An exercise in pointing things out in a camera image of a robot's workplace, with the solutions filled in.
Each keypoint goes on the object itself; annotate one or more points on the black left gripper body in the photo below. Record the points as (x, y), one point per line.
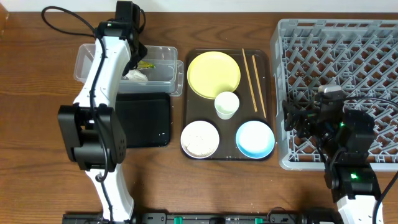
(134, 62)

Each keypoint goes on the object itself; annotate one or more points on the green snack wrapper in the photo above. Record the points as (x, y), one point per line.
(145, 65)

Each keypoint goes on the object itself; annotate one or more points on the left wooden chopstick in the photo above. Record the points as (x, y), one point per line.
(249, 81)

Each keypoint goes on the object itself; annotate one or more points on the black plastic tray bin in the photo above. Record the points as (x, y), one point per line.
(145, 118)

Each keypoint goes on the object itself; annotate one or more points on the white tissue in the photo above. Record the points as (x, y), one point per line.
(136, 76)

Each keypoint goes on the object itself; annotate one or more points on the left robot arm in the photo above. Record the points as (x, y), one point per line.
(91, 131)

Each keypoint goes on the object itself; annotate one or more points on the clear plastic bin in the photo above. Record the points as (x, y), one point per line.
(166, 75)

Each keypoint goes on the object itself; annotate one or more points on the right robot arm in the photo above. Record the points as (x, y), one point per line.
(343, 140)

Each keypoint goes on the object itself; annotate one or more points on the dark brown serving tray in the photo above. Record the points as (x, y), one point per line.
(199, 108)

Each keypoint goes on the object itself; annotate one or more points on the wooden chopstick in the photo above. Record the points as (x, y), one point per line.
(259, 85)
(249, 81)

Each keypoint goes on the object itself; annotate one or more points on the grey plastic dishwasher rack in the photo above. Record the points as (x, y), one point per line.
(358, 55)

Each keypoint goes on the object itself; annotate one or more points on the light blue bowl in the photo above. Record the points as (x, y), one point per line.
(255, 140)

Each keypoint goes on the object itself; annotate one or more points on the yellow plastic plate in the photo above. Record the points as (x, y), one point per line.
(212, 73)

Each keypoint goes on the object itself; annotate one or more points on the right wooden chopstick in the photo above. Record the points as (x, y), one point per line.
(259, 85)

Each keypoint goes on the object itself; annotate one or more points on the white bowl with crumbs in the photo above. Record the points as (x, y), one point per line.
(199, 139)

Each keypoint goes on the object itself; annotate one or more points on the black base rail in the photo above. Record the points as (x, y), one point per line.
(162, 218)

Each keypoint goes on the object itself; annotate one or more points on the white paper cup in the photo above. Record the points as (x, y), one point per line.
(226, 104)

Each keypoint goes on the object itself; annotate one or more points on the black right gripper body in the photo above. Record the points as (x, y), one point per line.
(294, 115)

